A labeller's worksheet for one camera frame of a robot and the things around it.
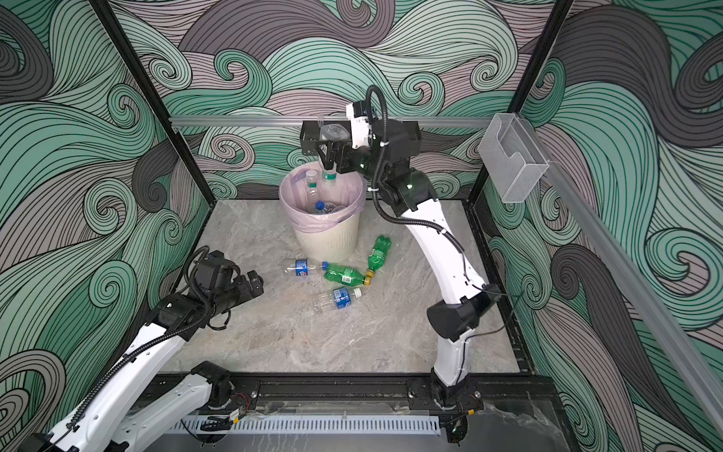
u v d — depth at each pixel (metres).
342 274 0.93
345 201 1.02
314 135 0.90
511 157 0.79
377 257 0.97
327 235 0.86
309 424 0.70
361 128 0.55
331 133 0.63
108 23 0.73
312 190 0.95
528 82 0.83
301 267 0.94
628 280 0.52
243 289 0.67
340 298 0.86
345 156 0.56
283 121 1.80
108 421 0.39
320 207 0.95
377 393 0.74
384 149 0.46
